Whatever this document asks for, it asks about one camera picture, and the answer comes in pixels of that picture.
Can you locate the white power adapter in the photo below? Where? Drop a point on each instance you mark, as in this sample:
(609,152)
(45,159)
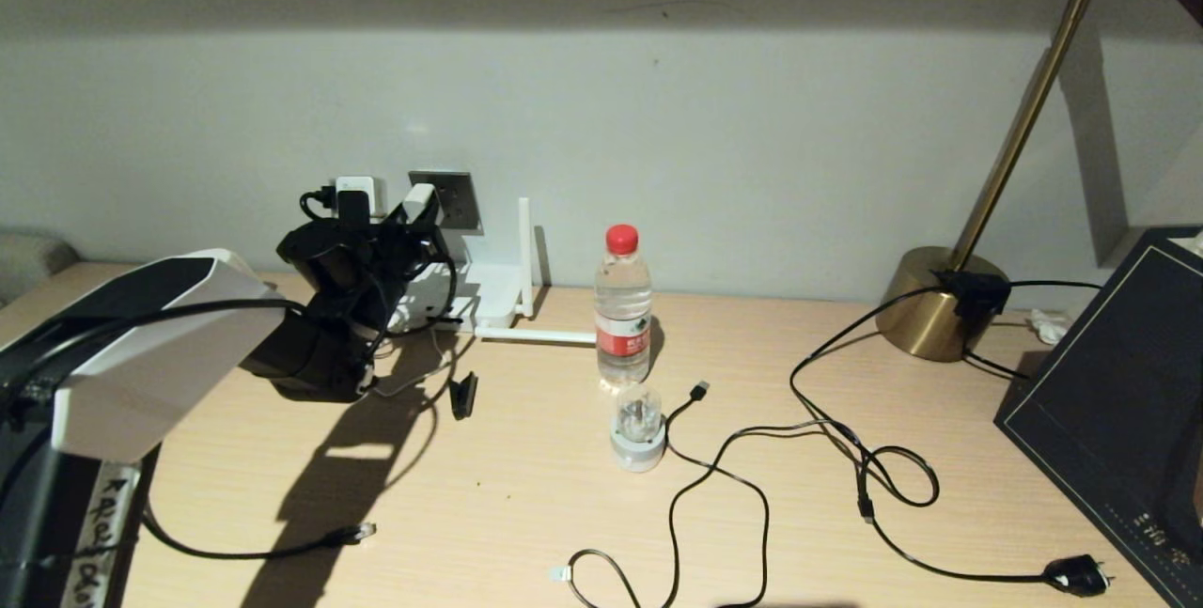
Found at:
(420,204)

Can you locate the grey wall socket plate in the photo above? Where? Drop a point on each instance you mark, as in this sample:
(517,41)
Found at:
(462,204)

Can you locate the black lamp switch box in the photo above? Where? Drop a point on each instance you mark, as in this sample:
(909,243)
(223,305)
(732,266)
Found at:
(977,293)

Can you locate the brass desk lamp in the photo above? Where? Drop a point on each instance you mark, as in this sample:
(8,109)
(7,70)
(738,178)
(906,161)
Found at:
(926,317)

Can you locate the small black clip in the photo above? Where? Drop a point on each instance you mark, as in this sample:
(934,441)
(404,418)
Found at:
(463,398)

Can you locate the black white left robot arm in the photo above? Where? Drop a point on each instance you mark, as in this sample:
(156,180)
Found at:
(141,373)

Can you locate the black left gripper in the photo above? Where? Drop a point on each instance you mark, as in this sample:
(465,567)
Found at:
(390,260)

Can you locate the clear water bottle red cap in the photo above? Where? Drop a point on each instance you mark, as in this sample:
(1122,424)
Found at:
(623,307)

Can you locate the crumpled white tissue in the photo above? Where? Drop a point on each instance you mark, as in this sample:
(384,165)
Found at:
(1045,326)

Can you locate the small glass dome night light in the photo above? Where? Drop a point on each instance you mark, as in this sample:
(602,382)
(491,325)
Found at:
(637,448)

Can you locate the white router with antennas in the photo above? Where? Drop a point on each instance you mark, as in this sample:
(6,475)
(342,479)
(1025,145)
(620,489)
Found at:
(493,293)

